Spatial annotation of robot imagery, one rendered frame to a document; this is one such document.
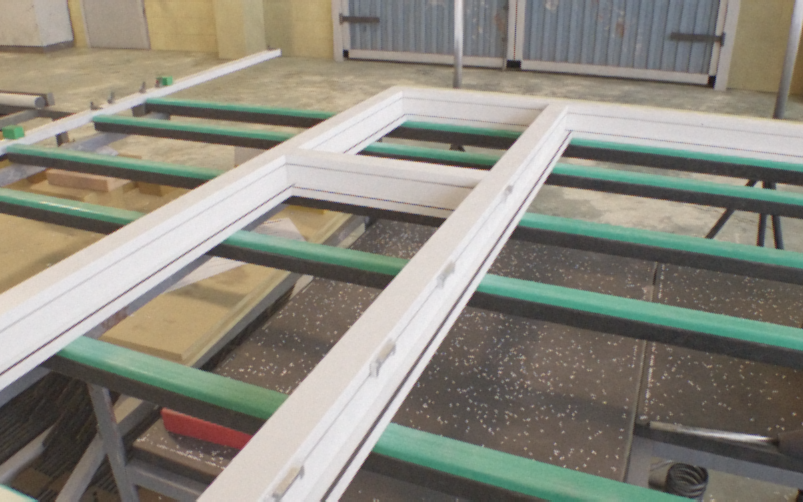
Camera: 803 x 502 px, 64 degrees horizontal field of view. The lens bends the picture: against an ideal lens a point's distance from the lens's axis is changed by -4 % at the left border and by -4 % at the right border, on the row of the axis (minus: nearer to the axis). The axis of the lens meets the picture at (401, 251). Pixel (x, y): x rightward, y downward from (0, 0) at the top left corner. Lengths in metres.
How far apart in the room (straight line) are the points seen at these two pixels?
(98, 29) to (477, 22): 5.17
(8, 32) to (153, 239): 9.35
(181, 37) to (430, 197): 7.89
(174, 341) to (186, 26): 7.71
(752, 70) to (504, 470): 6.36
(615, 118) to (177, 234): 1.02
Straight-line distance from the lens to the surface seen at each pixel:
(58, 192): 1.87
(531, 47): 6.87
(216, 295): 1.40
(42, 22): 9.86
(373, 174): 1.18
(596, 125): 1.62
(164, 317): 1.36
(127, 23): 9.43
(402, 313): 0.72
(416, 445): 0.66
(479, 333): 1.32
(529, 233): 1.13
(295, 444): 0.56
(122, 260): 0.96
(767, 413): 1.26
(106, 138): 1.98
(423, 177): 1.13
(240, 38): 7.87
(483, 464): 0.64
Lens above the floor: 1.31
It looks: 26 degrees down
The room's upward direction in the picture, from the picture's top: 1 degrees counter-clockwise
